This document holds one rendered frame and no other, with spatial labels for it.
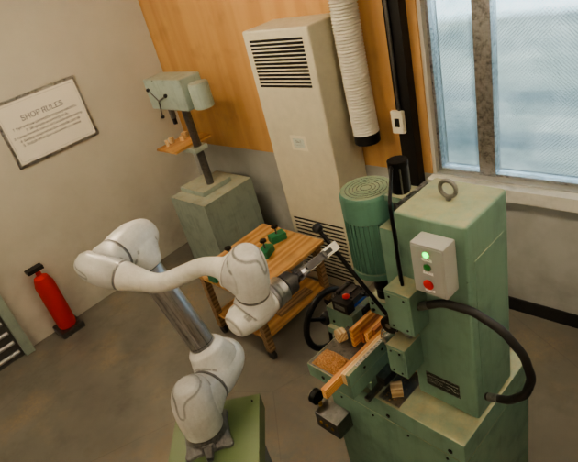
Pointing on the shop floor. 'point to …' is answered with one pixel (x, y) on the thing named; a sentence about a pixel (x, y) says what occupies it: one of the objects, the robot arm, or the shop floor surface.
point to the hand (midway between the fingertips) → (326, 253)
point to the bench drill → (228, 224)
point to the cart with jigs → (278, 240)
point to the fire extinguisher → (55, 302)
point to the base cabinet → (386, 448)
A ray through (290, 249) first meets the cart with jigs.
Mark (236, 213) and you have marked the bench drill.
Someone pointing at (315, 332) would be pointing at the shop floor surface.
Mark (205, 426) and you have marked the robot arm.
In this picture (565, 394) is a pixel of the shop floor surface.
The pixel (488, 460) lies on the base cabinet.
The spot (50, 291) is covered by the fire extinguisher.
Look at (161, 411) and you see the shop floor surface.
